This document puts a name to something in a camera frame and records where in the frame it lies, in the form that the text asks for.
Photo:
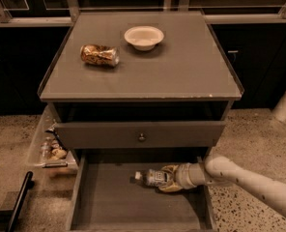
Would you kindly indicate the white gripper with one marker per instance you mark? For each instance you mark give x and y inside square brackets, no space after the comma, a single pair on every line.
[184,176]

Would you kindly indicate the clear plastic water bottle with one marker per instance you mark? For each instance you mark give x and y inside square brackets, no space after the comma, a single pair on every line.
[152,178]

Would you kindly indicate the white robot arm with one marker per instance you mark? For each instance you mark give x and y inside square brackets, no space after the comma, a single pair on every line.
[216,169]

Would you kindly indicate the round metal drawer knob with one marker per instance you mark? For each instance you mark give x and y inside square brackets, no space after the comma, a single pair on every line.
[142,137]

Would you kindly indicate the grey open middle drawer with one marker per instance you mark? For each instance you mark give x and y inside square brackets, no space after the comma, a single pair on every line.
[106,197]

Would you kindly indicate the grey top drawer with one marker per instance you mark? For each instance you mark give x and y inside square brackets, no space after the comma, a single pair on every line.
[101,135]

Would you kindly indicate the grey drawer cabinet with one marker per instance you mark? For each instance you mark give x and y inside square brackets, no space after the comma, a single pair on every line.
[186,77]

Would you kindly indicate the snack items in bin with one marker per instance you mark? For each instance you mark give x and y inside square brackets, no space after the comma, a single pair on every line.
[52,147]

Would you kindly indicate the white paper bowl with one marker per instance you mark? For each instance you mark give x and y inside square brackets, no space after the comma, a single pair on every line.
[143,38]

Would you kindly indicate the black bar on floor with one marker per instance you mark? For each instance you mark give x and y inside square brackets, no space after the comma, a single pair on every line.
[28,183]

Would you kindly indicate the crushed gold can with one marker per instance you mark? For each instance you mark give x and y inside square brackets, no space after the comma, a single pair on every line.
[100,55]

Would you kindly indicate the metal railing frame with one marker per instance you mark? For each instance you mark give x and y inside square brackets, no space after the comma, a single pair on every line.
[34,13]

